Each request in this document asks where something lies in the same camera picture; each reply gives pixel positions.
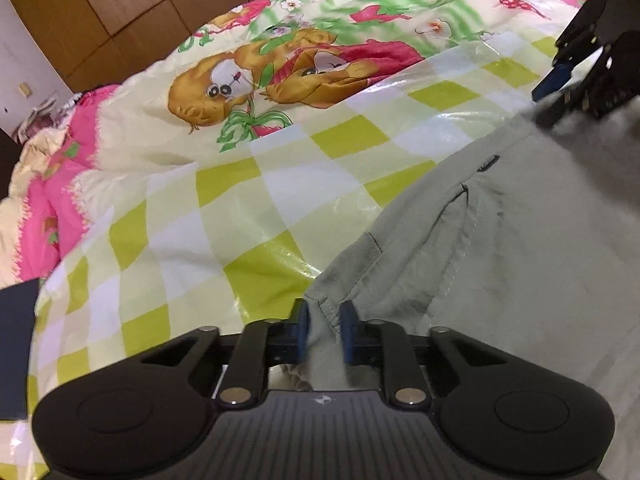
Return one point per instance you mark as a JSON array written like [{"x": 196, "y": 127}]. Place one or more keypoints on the dark blue folded cloth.
[{"x": 17, "y": 350}]

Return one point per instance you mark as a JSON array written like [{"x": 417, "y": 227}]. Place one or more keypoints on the wooden wardrobe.
[{"x": 125, "y": 5}]

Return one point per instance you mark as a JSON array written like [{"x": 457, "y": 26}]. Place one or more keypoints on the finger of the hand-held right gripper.
[
  {"x": 552, "y": 80},
  {"x": 607, "y": 87}
]

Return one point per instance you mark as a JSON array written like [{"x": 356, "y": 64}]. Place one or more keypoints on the printed checkered blanket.
[{"x": 210, "y": 170}]

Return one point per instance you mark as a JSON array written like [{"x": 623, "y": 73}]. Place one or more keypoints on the pile of clutter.
[{"x": 45, "y": 115}]

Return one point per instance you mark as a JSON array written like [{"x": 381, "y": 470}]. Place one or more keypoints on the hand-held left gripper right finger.
[{"x": 348, "y": 332}]

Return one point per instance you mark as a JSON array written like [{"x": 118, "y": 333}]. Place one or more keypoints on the grey-green pants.
[{"x": 505, "y": 270}]

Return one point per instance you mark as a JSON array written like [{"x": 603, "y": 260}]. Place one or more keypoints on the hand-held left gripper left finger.
[{"x": 299, "y": 332}]

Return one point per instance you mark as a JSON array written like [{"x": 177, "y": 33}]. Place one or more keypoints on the wall switch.
[{"x": 23, "y": 90}]

